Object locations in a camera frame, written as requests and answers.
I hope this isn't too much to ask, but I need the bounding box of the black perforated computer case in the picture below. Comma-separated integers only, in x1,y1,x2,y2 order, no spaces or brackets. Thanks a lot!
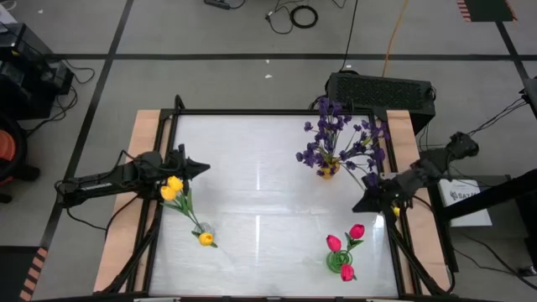
326,71,437,136

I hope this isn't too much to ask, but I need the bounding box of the coiled black cable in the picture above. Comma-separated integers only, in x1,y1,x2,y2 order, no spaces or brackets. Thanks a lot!
289,4,319,29

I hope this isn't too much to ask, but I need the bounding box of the black equipment cart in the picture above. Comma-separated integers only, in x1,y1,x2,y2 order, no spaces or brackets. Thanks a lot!
0,23,76,121

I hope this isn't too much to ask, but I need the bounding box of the long yellow cable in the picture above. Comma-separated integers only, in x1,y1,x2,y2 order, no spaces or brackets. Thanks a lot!
381,0,411,77

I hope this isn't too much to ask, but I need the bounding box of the long black cable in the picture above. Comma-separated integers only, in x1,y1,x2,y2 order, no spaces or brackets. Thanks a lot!
338,0,359,71

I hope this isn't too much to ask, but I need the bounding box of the yellow artificial tulip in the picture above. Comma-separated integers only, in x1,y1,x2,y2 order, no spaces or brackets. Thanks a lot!
193,228,219,249
167,174,205,231
160,185,202,231

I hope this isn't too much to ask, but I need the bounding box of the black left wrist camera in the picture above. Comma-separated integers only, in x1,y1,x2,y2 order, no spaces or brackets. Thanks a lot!
136,150,165,173

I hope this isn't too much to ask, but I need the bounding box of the wooden board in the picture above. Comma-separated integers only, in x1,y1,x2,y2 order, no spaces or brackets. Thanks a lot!
376,109,452,294
92,109,174,294

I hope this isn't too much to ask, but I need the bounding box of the green glass vase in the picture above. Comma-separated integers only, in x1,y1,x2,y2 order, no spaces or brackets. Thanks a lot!
326,250,353,274

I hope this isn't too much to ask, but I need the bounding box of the black stand beam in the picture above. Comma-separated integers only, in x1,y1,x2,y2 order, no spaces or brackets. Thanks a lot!
435,167,537,269

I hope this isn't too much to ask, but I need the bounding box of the orange black vacuum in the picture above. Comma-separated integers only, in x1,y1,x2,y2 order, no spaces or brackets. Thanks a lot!
0,112,42,206

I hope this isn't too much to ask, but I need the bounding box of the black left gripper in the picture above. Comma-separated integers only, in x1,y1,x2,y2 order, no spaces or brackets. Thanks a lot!
166,144,211,195

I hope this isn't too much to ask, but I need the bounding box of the black table frame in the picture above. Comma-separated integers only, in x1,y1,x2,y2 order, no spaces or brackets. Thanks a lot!
98,94,458,302

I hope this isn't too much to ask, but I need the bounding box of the amber textured glass vase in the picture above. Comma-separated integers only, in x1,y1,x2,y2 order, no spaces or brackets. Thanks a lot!
319,162,341,180

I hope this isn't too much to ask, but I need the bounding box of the white printed paper sheet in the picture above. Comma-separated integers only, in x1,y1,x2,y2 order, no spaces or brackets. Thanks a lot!
438,178,494,227

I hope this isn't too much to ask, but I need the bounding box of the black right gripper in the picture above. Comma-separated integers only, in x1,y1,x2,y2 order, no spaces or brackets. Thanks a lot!
352,167,425,213

